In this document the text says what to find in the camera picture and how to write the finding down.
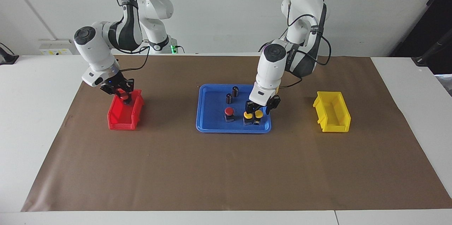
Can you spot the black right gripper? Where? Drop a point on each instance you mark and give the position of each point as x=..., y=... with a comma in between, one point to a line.
x=113, y=84

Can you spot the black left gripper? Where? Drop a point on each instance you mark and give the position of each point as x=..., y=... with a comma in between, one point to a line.
x=261, y=108

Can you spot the red push button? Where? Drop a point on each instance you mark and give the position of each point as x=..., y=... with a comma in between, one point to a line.
x=123, y=95
x=229, y=111

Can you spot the yellow push button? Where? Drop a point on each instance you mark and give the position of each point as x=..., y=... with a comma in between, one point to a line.
x=259, y=114
x=248, y=116

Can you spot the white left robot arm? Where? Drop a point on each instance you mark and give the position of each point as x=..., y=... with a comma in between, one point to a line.
x=272, y=66

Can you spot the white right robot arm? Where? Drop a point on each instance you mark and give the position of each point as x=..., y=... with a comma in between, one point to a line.
x=95, y=48

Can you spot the black cylindrical capacitor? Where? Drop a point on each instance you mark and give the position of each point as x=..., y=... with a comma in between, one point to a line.
x=235, y=92
x=229, y=99

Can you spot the red plastic bin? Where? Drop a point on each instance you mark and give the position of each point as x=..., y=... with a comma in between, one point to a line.
x=122, y=126

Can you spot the blue plastic tray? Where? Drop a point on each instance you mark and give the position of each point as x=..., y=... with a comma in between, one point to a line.
x=215, y=106

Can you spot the brown paper mat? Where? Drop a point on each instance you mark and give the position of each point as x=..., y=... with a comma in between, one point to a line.
x=226, y=168

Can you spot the yellow plastic bin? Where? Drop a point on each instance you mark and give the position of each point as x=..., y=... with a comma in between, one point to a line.
x=335, y=128

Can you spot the black clamp base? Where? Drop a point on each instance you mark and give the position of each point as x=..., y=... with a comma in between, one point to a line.
x=7, y=59

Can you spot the black stand pole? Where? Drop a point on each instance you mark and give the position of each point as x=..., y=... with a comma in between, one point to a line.
x=429, y=55

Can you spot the black partition panel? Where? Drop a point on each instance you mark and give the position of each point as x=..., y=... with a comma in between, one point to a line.
x=434, y=23

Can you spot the white wall socket strip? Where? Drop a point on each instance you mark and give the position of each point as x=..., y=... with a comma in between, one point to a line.
x=56, y=46

